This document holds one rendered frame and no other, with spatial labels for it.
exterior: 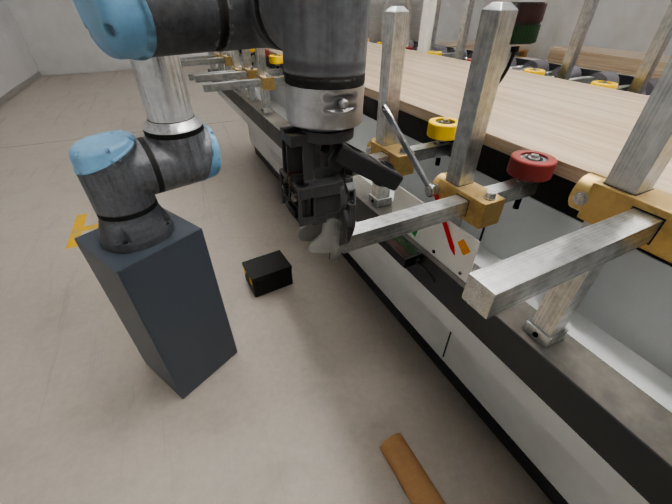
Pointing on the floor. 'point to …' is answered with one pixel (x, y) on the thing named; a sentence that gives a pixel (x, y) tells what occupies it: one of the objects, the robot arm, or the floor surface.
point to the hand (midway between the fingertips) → (335, 252)
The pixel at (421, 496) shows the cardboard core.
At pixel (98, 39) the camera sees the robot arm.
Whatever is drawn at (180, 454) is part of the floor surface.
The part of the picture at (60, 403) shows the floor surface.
